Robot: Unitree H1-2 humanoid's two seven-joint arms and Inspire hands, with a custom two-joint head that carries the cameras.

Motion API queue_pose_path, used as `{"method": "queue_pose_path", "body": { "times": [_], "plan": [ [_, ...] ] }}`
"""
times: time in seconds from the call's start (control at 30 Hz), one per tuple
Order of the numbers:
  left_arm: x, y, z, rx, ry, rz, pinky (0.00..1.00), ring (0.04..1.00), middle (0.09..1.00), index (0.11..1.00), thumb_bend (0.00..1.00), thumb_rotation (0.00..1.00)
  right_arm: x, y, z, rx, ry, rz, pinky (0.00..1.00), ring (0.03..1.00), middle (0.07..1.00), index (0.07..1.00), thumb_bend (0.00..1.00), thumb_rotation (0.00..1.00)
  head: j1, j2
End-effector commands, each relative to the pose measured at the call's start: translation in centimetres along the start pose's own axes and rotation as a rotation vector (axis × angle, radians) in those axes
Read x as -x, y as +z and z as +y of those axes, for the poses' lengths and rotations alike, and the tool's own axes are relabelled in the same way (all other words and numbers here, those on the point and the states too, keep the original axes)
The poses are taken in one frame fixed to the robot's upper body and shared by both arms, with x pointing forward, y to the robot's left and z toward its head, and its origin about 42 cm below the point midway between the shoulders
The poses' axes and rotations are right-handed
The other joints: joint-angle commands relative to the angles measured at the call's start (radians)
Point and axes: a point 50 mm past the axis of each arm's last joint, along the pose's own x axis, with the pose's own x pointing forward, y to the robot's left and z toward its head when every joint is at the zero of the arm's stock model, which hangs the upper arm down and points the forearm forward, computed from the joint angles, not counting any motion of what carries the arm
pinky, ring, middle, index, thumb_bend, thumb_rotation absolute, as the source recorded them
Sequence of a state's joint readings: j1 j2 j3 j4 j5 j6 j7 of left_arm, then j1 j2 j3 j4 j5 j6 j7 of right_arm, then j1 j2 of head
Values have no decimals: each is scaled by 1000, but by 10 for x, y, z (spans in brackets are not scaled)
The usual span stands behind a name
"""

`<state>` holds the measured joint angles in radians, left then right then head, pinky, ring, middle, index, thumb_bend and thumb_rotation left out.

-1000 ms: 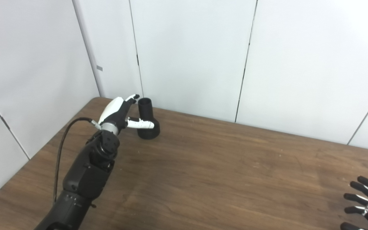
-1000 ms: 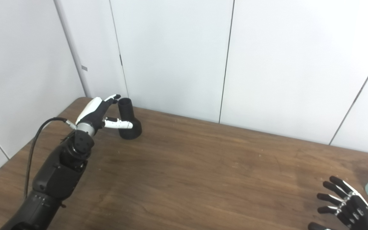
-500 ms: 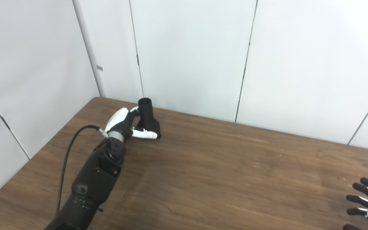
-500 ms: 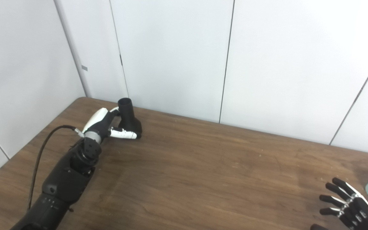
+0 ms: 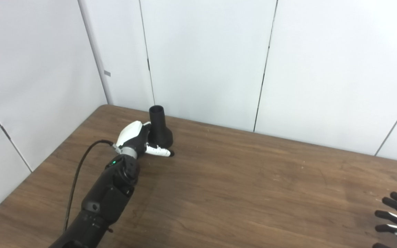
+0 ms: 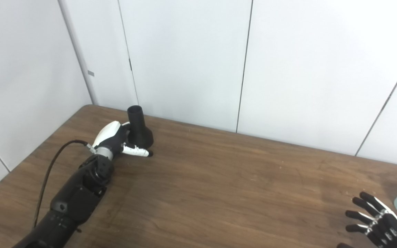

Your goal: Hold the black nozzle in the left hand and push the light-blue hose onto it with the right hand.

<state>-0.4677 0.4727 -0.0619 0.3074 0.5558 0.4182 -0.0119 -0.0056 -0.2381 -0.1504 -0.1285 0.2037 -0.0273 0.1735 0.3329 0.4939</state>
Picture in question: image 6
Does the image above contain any black funnel-shaped nozzle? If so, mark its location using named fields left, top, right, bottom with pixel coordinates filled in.
left=127, top=105, right=154, bottom=147

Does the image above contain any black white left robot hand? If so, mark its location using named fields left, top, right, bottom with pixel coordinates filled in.
left=93, top=121, right=153, bottom=162

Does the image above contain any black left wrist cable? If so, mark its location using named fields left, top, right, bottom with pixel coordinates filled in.
left=33, top=139, right=95, bottom=229

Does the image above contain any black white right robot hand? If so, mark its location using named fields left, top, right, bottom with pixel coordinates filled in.
left=336, top=192, right=397, bottom=248

